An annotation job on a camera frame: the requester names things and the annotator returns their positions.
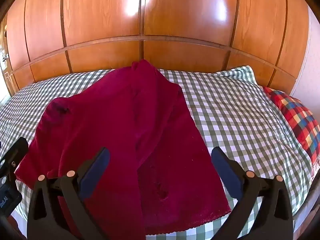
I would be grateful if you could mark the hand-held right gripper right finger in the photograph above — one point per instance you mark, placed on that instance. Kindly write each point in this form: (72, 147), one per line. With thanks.
(228, 175)

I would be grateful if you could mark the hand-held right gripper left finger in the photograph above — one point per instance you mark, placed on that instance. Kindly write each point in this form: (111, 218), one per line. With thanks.
(96, 172)

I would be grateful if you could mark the dark red knit garment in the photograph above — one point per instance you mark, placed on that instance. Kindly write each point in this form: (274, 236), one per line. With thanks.
(120, 120)

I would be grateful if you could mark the green checked bed sheet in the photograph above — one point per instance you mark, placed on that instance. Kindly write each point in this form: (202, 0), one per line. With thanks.
(225, 105)

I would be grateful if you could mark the multicolour plaid pillow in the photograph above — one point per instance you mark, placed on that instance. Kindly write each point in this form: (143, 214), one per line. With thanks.
(295, 115)

